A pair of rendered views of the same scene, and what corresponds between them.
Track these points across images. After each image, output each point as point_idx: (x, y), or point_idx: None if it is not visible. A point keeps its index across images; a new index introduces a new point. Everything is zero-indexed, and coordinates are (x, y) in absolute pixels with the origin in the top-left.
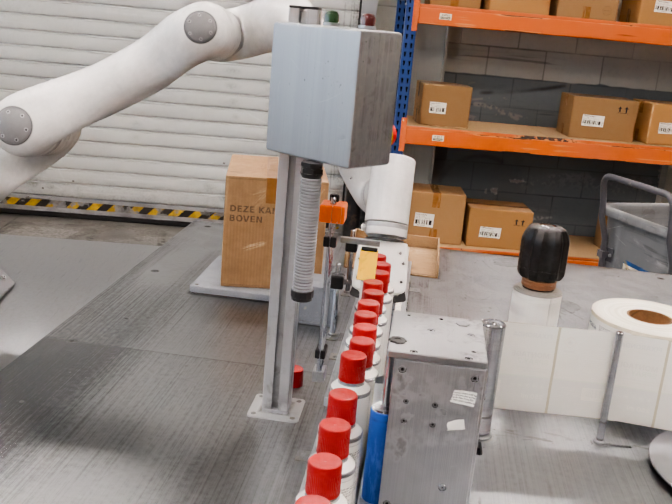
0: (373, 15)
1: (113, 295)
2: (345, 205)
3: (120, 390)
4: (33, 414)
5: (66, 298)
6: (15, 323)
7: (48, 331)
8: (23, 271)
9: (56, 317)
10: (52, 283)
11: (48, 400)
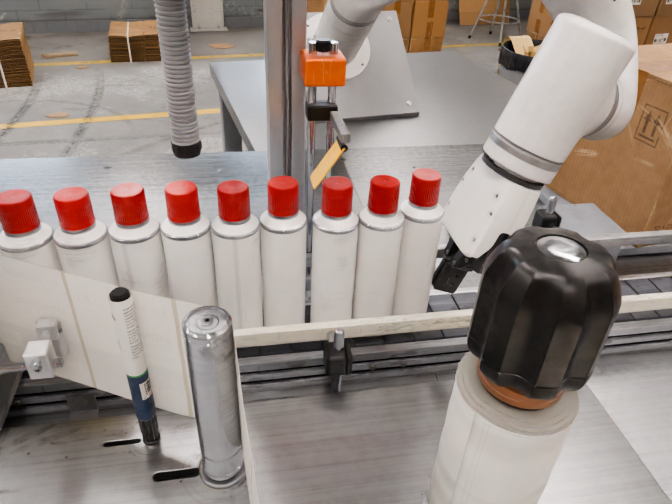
0: None
1: (457, 150)
2: (320, 59)
3: (265, 200)
4: (200, 179)
5: (423, 136)
6: (351, 133)
7: (350, 147)
8: (454, 110)
9: (380, 143)
10: (446, 124)
11: (227, 178)
